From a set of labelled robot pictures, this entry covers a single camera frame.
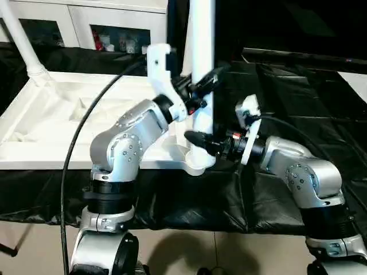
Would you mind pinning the black work mat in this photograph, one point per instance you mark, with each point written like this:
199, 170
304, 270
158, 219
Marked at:
186, 200

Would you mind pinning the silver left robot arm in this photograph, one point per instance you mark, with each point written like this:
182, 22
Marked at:
123, 143

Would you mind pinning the white plastic table leg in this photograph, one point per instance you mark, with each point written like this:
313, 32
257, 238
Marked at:
203, 43
23, 43
186, 57

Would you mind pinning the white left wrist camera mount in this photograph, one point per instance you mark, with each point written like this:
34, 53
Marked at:
159, 74

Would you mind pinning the blue vertical panel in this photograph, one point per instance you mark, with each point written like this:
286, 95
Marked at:
169, 17

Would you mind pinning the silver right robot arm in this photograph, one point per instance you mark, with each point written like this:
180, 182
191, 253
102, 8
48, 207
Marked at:
312, 174

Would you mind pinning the white glass-door cabinet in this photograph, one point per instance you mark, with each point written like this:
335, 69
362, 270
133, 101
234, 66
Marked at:
77, 17

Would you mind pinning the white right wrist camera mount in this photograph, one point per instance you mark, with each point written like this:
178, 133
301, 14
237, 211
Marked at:
252, 137

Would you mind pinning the black folding chair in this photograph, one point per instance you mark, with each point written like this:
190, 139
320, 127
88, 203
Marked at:
8, 249

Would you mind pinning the small red bottle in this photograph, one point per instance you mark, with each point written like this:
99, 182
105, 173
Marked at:
99, 43

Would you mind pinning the white flat board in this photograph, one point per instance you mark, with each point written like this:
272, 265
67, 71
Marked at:
358, 86

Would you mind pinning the black metal rail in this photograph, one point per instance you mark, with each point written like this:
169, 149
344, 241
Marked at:
286, 55

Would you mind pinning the small white jar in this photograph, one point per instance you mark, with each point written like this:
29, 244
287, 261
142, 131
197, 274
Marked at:
109, 46
144, 50

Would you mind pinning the dark right robot foot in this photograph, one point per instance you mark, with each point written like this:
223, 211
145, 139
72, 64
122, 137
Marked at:
212, 271

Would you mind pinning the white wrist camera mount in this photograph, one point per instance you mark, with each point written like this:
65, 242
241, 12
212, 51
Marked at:
252, 137
159, 74

